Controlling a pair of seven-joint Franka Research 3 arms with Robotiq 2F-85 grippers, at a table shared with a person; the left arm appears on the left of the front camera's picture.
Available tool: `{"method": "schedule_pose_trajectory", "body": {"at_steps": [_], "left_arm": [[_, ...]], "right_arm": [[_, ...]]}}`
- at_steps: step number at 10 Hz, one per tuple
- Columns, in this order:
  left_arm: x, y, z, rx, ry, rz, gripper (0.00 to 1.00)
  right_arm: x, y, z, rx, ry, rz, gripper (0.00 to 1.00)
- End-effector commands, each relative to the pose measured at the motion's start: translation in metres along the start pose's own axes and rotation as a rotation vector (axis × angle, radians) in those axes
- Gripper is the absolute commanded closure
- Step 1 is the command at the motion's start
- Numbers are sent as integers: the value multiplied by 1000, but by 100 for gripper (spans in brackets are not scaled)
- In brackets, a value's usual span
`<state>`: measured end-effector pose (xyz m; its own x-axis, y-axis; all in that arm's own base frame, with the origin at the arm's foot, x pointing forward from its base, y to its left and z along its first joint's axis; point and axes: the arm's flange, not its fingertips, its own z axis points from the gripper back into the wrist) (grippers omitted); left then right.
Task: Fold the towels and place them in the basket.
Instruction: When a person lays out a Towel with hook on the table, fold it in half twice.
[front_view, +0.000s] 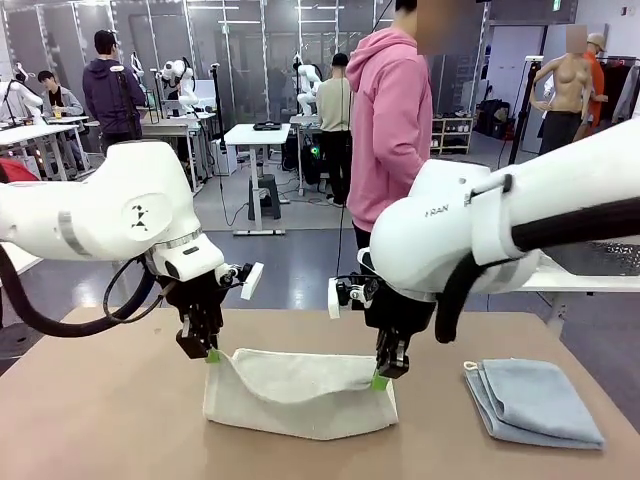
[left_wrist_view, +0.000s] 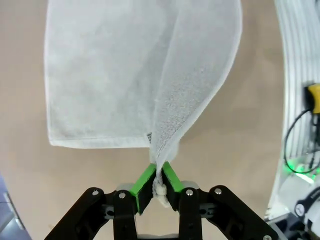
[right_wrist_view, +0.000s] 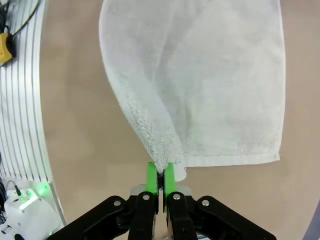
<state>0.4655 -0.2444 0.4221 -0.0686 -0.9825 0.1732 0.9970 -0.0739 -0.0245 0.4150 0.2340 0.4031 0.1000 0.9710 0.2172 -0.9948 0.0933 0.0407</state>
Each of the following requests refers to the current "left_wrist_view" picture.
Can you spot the white towel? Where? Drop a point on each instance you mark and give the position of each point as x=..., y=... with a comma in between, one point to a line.
x=112, y=75

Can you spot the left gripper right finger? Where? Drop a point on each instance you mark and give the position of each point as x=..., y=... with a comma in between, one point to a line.
x=173, y=182

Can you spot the yellow emergency stop button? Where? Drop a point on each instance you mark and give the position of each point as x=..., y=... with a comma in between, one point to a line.
x=313, y=98

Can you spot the white slatted aluminium platform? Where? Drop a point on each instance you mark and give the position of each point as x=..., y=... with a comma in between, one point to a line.
x=295, y=50

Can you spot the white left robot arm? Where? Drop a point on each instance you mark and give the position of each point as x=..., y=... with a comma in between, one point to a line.
x=310, y=200

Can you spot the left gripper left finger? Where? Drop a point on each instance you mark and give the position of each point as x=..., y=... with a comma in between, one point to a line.
x=143, y=182

